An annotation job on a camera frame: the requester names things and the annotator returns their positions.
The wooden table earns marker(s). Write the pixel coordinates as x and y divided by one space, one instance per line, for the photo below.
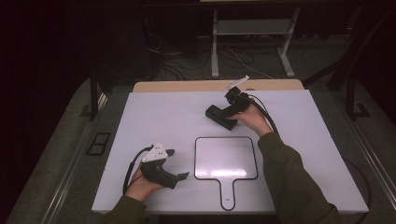
186 85

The black whiteboard eraser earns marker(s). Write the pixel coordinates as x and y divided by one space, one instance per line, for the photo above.
218 116

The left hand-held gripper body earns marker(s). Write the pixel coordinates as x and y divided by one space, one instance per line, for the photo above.
155 168

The person's left hand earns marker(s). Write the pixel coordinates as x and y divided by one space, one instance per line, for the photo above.
140 186

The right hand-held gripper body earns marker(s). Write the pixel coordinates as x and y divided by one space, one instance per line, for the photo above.
237 98

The white metal stand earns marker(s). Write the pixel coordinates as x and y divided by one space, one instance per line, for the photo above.
214 46

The black metal stand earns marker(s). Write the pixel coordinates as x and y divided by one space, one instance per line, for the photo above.
351 93
93 96

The person's right hand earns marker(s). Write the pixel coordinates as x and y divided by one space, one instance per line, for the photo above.
253 119

